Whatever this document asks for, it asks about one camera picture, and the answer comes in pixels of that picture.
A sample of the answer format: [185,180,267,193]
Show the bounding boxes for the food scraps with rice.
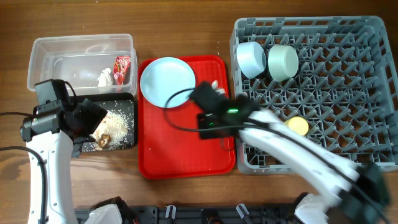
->
[89,110,134,151]

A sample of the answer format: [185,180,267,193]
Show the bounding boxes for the white tissue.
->
[97,68,113,87]

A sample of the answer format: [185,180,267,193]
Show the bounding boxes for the light blue plate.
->
[140,57,196,108]

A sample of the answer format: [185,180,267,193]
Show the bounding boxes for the red snack wrapper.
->
[113,55,131,85]

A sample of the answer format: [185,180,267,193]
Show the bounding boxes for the light blue bowl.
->
[236,42,267,79]

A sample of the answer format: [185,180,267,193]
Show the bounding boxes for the yellow cup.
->
[284,116,309,136]

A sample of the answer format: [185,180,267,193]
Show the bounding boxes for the light green bowl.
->
[268,45,299,82]

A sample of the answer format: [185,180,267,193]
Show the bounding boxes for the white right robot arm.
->
[195,96,390,223]

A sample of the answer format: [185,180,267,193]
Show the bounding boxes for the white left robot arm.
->
[21,99,107,223]

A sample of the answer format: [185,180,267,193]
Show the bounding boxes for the black food waste tray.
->
[76,93,136,152]

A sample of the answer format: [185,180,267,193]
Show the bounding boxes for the clear plastic waste bin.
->
[27,34,137,95]

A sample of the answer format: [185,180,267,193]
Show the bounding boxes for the grey dishwasher rack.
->
[230,16,397,172]

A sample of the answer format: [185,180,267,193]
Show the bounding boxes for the red serving tray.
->
[137,54,237,180]

